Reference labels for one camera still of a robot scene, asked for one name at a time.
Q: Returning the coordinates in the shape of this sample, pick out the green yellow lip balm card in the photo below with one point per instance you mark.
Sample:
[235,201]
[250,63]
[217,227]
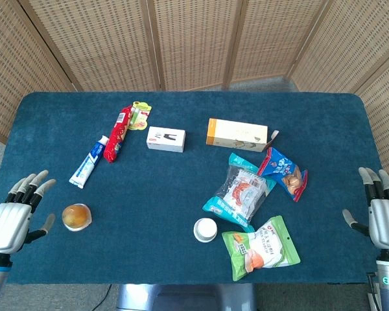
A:
[141,115]

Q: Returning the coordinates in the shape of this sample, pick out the teal clear snack bag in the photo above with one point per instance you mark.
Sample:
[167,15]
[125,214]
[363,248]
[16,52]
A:
[241,194]

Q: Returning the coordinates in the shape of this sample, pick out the blue red snack bag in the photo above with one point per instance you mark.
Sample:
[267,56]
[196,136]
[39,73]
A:
[283,171]

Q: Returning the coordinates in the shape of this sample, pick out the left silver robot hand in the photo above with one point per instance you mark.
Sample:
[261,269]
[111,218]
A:
[8,226]

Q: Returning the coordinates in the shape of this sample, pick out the orange fruit jelly cup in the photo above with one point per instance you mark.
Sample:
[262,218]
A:
[76,217]

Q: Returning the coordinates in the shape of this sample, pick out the small white cardboard box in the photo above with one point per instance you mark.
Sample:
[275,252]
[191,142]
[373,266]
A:
[167,139]

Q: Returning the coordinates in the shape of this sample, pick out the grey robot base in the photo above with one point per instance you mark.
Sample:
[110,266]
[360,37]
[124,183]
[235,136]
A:
[184,298]

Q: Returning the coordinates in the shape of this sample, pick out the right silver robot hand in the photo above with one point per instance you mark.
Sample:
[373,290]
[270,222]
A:
[385,223]

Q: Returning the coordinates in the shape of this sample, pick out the cream orange carton box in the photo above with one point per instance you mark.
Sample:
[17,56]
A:
[236,133]

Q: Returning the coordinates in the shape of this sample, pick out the wooden rattan folding screen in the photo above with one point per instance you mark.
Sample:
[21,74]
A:
[194,42]

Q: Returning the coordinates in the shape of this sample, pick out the red biscuit pack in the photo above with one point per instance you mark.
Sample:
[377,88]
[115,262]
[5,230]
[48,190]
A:
[116,136]

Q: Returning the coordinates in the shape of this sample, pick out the green corn starch bag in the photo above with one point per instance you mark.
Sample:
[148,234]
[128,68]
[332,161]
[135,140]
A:
[262,249]

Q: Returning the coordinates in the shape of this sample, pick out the blue white toothpaste tube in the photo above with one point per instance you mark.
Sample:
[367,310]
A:
[87,162]

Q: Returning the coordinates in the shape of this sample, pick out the blue table cloth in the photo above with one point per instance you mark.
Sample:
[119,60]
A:
[149,210]

